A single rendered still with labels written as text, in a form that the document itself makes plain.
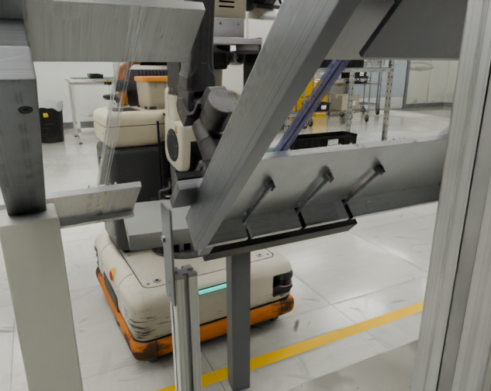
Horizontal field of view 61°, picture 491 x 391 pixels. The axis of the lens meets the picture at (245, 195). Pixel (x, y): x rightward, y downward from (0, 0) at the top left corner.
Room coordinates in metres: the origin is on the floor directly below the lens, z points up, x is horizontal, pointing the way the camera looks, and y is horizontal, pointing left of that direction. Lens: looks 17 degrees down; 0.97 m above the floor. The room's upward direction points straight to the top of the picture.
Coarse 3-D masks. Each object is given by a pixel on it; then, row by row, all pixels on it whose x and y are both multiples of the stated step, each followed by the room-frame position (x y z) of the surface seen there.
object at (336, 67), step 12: (336, 60) 0.47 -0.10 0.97; (348, 60) 0.47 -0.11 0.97; (324, 72) 0.49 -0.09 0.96; (336, 72) 0.48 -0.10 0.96; (324, 84) 0.49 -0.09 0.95; (312, 96) 0.51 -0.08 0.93; (324, 96) 0.51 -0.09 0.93; (312, 108) 0.52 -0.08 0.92; (300, 120) 0.53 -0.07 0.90; (288, 132) 0.56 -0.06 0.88; (288, 144) 0.57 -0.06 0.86
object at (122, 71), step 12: (120, 72) 0.46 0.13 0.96; (120, 84) 0.47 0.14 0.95; (120, 96) 0.49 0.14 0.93; (120, 108) 0.50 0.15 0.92; (108, 120) 0.52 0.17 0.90; (108, 132) 0.53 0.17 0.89; (108, 144) 0.55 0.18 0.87; (108, 156) 0.58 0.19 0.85; (108, 168) 0.60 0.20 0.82; (108, 180) 0.63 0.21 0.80
